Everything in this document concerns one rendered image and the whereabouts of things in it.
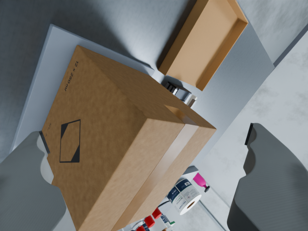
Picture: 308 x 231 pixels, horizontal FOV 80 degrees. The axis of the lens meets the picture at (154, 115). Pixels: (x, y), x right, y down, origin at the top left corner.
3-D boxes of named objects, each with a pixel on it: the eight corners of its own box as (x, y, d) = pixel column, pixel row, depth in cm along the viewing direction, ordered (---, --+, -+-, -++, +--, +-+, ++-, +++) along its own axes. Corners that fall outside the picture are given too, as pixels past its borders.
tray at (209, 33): (195, 86, 81) (202, 91, 78) (157, 70, 61) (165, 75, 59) (239, 19, 71) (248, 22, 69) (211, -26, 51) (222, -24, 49)
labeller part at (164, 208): (158, 220, 162) (159, 221, 162) (132, 233, 139) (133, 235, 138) (177, 196, 152) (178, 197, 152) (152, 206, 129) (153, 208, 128)
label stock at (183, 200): (164, 201, 139) (177, 219, 130) (169, 188, 126) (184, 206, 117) (184, 188, 149) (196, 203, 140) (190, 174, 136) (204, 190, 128)
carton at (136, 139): (108, 148, 67) (151, 215, 51) (32, 150, 48) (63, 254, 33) (150, 75, 58) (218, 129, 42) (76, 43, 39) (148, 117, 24)
